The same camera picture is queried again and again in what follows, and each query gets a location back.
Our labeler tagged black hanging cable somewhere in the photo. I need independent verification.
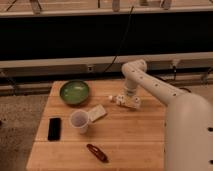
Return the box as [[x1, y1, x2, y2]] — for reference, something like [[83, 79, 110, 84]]
[[101, 4, 135, 74]]

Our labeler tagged white rectangular sponge block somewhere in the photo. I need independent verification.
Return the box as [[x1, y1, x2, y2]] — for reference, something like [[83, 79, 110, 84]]
[[88, 105, 107, 122]]

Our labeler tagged white plastic cup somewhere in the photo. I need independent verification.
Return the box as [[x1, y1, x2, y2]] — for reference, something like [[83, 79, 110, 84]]
[[70, 110, 90, 134]]

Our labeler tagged small white bottle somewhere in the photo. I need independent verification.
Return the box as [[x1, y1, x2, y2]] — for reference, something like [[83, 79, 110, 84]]
[[108, 95, 125, 105]]

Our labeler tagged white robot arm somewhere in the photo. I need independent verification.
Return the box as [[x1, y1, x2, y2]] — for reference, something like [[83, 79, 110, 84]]
[[122, 59, 213, 171]]

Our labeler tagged green bowl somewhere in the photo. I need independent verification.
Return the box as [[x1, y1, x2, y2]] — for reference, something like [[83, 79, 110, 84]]
[[59, 80, 90, 105]]

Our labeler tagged black floor cable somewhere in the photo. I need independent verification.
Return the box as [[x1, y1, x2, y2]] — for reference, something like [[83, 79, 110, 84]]
[[152, 64, 213, 94]]

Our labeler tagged black smartphone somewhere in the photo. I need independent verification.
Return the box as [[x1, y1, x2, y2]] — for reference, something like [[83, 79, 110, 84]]
[[48, 118, 61, 141]]

